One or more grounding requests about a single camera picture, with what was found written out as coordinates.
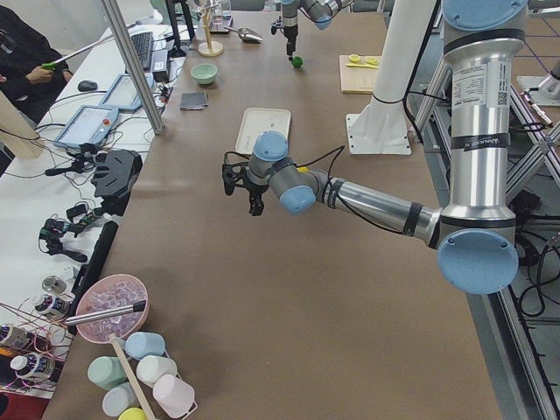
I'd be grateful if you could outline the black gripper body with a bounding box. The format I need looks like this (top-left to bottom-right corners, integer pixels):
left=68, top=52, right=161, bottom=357
left=244, top=180, right=268, bottom=206
left=283, top=25, right=298, bottom=46

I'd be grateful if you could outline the green lime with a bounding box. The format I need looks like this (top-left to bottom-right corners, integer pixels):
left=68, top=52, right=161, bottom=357
left=291, top=56, right=304, bottom=68

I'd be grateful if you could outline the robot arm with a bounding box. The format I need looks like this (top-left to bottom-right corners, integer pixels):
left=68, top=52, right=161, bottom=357
left=275, top=0, right=353, bottom=61
left=223, top=1, right=528, bottom=294

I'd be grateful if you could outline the cream rabbit tray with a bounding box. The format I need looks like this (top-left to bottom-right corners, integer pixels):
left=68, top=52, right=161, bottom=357
left=234, top=107, right=291, bottom=155

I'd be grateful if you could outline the metal scoop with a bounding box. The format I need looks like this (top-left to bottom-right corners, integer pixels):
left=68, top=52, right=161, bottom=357
left=226, top=26, right=263, bottom=44

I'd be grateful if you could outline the wooden cutting board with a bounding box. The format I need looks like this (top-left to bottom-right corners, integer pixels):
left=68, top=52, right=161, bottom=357
left=339, top=54, right=382, bottom=95

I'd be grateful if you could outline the wooden cup tree stand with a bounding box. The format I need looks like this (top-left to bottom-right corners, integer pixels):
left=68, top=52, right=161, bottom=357
left=193, top=0, right=223, bottom=57

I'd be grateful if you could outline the lemon half slice right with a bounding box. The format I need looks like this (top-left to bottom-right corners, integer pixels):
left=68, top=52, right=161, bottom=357
left=365, top=56, right=379, bottom=66

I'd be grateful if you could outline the mint green bowl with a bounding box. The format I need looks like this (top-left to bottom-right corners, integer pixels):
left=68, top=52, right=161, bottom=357
left=191, top=63, right=218, bottom=86

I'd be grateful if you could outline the grey folded cloth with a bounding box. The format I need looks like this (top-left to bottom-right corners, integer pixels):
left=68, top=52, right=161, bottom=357
left=179, top=92, right=208, bottom=110

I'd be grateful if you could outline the black keyboard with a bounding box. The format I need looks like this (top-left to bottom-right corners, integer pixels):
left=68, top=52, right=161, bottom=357
left=130, top=31, right=153, bottom=72

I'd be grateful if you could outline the teach pendant far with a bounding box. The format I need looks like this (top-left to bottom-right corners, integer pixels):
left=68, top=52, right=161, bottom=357
left=100, top=73, right=142, bottom=113

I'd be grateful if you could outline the teach pendant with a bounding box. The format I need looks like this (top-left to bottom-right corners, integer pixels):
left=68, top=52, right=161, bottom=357
left=100, top=73, right=142, bottom=113
left=53, top=105, right=119, bottom=150

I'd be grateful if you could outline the pink bowl with ice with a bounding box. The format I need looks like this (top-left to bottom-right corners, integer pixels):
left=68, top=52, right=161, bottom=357
left=76, top=274, right=150, bottom=344

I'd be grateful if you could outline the teach pendant near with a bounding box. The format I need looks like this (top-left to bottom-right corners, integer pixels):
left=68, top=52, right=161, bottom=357
left=53, top=105, right=119, bottom=150

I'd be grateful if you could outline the blue plastic cup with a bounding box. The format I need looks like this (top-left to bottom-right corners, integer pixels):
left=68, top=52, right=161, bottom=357
left=125, top=332, right=165, bottom=360

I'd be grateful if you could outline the black case on table edge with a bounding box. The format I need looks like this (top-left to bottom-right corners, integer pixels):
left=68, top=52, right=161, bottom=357
left=71, top=221, right=119, bottom=312

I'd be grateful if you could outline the white plastic cup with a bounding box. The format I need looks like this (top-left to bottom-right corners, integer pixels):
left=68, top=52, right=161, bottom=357
left=136, top=355, right=178, bottom=388

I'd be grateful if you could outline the black computer mouse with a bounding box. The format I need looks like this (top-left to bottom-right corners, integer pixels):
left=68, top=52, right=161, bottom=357
left=77, top=80, right=98, bottom=93

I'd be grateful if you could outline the pink plastic cup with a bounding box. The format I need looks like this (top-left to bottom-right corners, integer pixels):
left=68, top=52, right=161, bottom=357
left=152, top=374, right=198, bottom=418

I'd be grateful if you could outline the green plastic cup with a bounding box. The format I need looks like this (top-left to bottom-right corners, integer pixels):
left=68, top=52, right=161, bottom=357
left=87, top=356, right=128, bottom=390

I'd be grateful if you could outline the grey plastic cup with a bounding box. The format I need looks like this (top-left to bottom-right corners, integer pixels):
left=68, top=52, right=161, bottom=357
left=101, top=382, right=139, bottom=417

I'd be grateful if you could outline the yellow plastic cup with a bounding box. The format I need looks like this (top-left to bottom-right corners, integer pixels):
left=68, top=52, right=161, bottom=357
left=118, top=407, right=147, bottom=420

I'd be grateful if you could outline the person in black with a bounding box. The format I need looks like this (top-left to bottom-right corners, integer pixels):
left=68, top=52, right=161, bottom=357
left=1, top=6, right=73, bottom=123

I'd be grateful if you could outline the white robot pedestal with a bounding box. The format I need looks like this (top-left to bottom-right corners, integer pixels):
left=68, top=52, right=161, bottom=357
left=346, top=0, right=439, bottom=155

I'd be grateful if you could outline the aluminium frame post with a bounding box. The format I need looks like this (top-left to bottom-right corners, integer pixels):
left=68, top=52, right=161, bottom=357
left=101, top=0, right=165, bottom=135

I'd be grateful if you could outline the metal tool black handle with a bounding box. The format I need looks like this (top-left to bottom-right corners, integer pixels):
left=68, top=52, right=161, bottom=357
left=64, top=300, right=147, bottom=326

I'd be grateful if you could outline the wooden cup rack handle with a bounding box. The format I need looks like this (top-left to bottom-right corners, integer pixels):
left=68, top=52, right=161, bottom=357
left=109, top=335, right=156, bottom=420

